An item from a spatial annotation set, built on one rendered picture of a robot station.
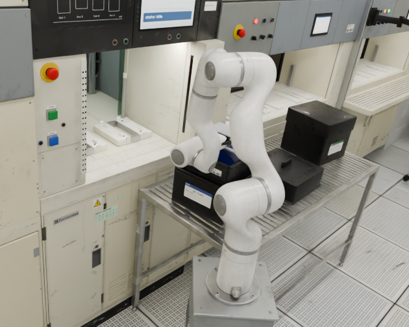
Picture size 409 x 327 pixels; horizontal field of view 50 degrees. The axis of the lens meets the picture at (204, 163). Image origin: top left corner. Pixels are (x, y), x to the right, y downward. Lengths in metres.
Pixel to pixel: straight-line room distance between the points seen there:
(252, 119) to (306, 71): 2.10
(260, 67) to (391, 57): 3.45
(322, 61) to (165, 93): 1.45
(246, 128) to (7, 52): 0.75
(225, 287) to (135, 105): 1.21
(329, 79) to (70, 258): 2.15
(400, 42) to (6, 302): 3.93
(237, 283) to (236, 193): 0.36
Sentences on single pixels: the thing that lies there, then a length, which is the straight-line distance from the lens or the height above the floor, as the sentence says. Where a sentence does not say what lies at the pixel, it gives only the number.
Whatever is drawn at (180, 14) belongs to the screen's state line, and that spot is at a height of 1.52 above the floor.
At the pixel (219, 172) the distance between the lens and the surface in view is 1.79.
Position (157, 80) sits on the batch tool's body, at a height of 1.15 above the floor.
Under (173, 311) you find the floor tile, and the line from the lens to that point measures 2.51.
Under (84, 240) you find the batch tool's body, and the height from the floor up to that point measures 0.59.
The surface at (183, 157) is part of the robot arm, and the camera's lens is 1.58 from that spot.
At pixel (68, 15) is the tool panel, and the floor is 1.53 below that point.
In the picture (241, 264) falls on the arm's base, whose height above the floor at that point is 0.91.
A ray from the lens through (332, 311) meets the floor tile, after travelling 2.77.
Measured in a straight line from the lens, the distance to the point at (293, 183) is 2.06.
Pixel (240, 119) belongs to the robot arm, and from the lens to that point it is 1.29.
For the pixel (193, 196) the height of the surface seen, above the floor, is 0.83.
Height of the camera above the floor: 1.84
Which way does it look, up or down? 28 degrees down
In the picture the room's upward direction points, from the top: 8 degrees clockwise
